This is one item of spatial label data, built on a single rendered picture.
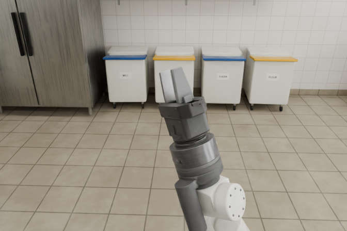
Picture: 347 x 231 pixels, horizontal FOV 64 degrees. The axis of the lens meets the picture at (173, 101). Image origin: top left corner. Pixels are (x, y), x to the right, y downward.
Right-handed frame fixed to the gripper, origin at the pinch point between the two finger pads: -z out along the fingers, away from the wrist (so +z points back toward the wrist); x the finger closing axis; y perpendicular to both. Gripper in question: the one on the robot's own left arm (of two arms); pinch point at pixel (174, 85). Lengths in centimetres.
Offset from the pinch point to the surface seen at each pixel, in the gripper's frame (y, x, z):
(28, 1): 5, -301, -115
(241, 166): -124, -178, 114
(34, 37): 12, -317, -79
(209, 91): -171, -274, 46
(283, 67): -252, -220, 42
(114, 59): -69, -309, -31
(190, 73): -151, -277, 16
